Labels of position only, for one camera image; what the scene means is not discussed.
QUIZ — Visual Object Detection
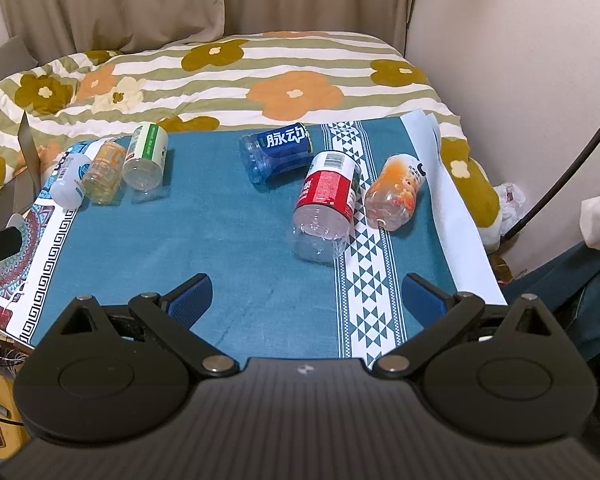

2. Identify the red label clear bottle cup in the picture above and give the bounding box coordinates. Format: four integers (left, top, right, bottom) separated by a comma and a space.
291, 151, 361, 264

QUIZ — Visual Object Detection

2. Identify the beige curtain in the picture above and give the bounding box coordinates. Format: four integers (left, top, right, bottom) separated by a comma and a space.
0, 0, 414, 62

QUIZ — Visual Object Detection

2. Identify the white plastic bag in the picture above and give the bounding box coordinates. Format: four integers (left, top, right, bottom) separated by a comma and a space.
494, 183, 526, 235

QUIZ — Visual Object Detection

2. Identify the green white label bottle cup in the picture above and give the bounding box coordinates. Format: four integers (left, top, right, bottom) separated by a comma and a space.
122, 122, 169, 192

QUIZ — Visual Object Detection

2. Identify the yellow orange label bottle cup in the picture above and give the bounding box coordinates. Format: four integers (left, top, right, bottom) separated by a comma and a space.
81, 141, 126, 205

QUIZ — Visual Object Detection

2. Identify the black curved cable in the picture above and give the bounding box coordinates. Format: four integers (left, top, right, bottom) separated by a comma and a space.
502, 96, 600, 241

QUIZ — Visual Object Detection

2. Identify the teal patterned table cloth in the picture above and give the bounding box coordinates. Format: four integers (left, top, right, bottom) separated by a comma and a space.
0, 110, 504, 362

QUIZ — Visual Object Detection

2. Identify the white frosted bottle cup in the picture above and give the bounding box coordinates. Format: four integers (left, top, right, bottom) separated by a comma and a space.
50, 153, 91, 210

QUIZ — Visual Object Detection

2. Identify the blue label bottle cup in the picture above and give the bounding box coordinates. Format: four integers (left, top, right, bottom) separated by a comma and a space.
239, 122, 314, 184

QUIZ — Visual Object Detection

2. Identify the floral striped quilt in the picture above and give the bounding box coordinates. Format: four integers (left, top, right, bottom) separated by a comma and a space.
0, 32, 502, 248

